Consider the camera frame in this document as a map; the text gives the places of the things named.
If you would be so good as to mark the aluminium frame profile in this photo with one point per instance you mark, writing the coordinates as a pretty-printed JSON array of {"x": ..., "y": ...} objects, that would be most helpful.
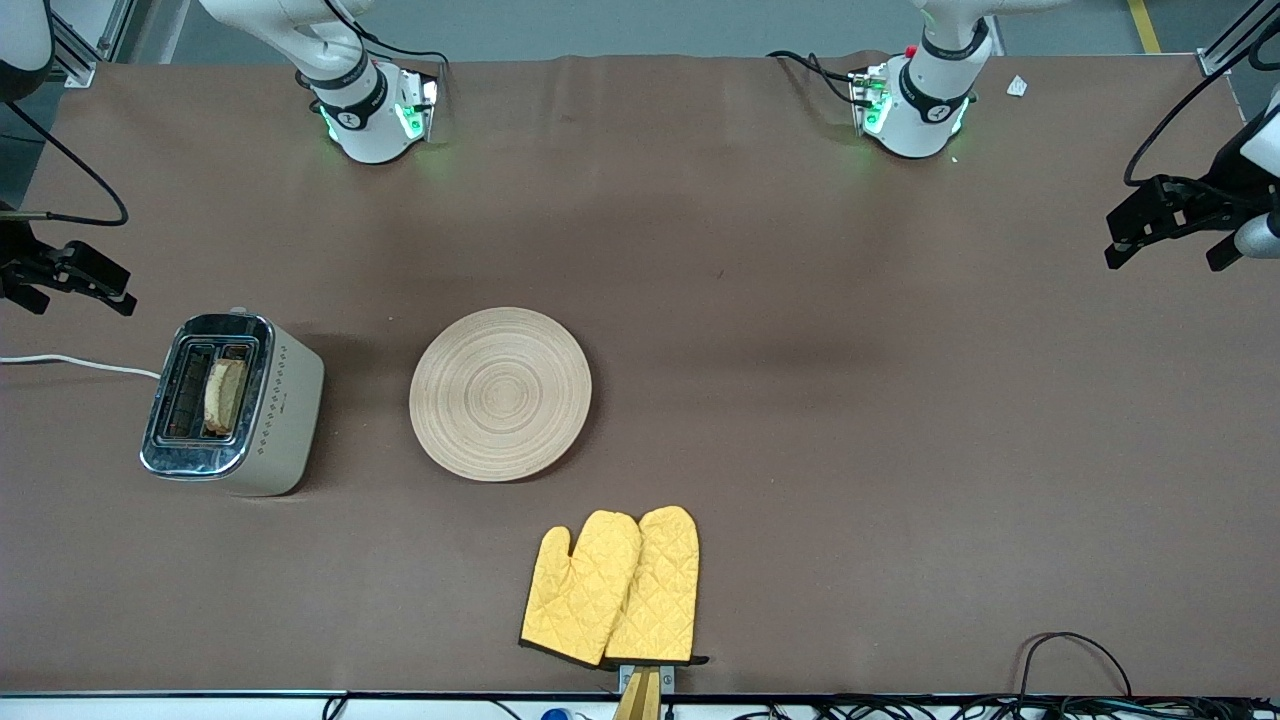
[
  {"x": 1225, "y": 45},
  {"x": 85, "y": 45}
]

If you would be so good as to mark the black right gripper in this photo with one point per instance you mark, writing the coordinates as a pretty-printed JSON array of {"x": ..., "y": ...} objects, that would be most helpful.
[{"x": 17, "y": 258}]

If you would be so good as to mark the small white paper scrap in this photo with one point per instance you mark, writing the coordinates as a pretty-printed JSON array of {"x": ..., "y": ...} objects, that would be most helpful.
[{"x": 1017, "y": 86}]

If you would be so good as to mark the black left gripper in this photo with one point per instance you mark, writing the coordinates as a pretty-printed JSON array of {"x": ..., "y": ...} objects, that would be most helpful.
[{"x": 1212, "y": 201}]

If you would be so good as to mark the beige chrome two-slot toaster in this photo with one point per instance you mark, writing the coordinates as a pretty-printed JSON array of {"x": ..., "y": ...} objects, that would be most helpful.
[{"x": 285, "y": 410}]

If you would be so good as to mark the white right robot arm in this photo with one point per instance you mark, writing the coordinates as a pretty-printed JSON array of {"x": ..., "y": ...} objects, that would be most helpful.
[{"x": 370, "y": 130}]

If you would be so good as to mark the wooden stick with metal bracket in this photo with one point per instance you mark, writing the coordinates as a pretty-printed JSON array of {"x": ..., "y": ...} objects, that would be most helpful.
[{"x": 640, "y": 695}]

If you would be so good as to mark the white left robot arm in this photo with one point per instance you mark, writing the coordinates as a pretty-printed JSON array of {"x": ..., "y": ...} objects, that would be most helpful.
[{"x": 920, "y": 120}]

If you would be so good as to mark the brown toast slice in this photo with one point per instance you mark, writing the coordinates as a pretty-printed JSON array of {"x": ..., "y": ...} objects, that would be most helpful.
[{"x": 225, "y": 395}]

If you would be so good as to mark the brown table cover sheet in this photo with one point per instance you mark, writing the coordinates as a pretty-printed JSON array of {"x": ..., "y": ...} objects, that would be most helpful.
[{"x": 750, "y": 250}]

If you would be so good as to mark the yellow quilted oven mitt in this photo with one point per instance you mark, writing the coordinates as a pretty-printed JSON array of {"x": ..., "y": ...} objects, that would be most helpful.
[
  {"x": 580, "y": 590},
  {"x": 660, "y": 590}
]

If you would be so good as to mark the round light wooden plate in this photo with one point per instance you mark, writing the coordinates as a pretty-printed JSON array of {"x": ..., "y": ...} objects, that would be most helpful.
[{"x": 500, "y": 395}]

